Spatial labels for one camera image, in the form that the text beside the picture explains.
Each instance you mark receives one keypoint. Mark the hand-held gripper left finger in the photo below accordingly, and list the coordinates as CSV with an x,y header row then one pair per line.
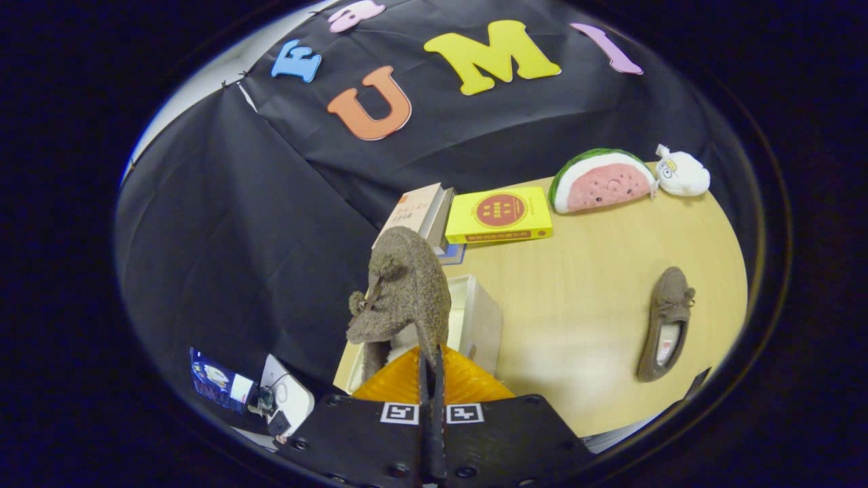
x,y
352,440

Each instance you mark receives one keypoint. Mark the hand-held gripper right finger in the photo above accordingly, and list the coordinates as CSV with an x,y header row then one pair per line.
x,y
515,440

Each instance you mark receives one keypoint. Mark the beige storage box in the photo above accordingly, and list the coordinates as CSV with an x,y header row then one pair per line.
x,y
478,318

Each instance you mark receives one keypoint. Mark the brown fuzzy shoe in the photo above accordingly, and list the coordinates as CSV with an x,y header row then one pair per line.
x,y
668,305
407,285

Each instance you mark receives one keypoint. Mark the blue printed packet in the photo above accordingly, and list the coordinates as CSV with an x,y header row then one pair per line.
x,y
217,379

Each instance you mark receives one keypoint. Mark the blue book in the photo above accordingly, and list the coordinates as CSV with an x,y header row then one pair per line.
x,y
453,253

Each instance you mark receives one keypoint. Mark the yellow book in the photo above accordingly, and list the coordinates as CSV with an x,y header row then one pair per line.
x,y
498,213

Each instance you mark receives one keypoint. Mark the black backdrop cloth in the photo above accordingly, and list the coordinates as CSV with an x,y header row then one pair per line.
x,y
237,237

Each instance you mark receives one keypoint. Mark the grey book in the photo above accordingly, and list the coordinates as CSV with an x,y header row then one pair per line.
x,y
441,217

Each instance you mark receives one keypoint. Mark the watermelon slice plush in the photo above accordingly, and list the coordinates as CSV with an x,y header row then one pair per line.
x,y
603,183

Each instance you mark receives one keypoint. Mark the white plush toy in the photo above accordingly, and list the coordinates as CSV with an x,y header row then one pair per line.
x,y
685,175

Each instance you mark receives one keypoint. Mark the black angled bracket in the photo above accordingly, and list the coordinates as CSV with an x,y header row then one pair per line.
x,y
698,383

